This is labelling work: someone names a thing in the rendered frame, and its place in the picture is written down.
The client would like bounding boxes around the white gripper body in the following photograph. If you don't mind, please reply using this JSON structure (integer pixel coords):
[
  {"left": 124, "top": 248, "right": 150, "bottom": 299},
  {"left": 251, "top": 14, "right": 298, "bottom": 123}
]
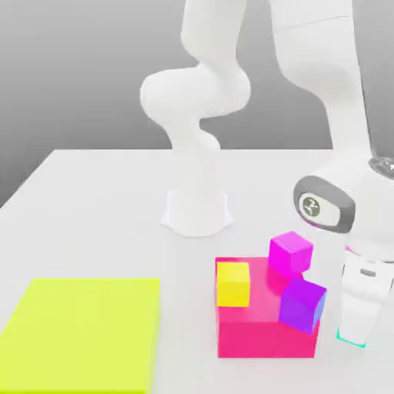
[{"left": 340, "top": 254, "right": 394, "bottom": 306}]

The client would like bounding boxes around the small purple cube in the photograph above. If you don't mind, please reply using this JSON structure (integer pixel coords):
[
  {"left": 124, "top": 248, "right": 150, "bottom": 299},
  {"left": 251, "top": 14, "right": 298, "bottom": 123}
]
[{"left": 278, "top": 276, "right": 328, "bottom": 336}]

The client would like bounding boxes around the small magenta cube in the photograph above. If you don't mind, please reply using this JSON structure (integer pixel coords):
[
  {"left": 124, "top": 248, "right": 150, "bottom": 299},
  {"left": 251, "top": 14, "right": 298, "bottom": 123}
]
[{"left": 267, "top": 230, "right": 314, "bottom": 280}]

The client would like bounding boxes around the small yellow cube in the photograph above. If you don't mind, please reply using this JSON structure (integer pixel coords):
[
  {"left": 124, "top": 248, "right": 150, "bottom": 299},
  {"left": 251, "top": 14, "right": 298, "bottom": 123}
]
[{"left": 215, "top": 261, "right": 251, "bottom": 309}]

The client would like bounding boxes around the large pink box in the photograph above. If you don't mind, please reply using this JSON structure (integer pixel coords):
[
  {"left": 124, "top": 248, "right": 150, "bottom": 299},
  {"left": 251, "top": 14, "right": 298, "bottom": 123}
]
[{"left": 214, "top": 256, "right": 321, "bottom": 359}]

